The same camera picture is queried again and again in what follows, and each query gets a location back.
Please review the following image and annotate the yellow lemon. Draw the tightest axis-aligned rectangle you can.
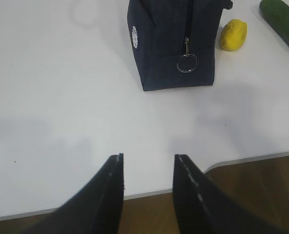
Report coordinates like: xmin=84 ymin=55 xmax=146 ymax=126
xmin=219 ymin=19 xmax=248 ymax=51

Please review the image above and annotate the green cucumber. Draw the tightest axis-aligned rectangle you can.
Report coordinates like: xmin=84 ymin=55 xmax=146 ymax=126
xmin=259 ymin=0 xmax=289 ymax=46

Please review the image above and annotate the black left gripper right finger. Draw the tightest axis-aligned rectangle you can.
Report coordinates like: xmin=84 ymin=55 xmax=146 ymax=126
xmin=173 ymin=155 xmax=285 ymax=234

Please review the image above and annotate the dark navy lunch bag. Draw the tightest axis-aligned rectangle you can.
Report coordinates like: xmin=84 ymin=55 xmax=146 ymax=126
xmin=127 ymin=0 xmax=233 ymax=91

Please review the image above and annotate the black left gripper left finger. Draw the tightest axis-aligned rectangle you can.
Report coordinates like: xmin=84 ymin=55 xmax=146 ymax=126
xmin=24 ymin=154 xmax=124 ymax=234

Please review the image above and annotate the silver zipper pull ring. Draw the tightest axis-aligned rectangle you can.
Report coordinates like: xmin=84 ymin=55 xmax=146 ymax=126
xmin=176 ymin=37 xmax=199 ymax=74

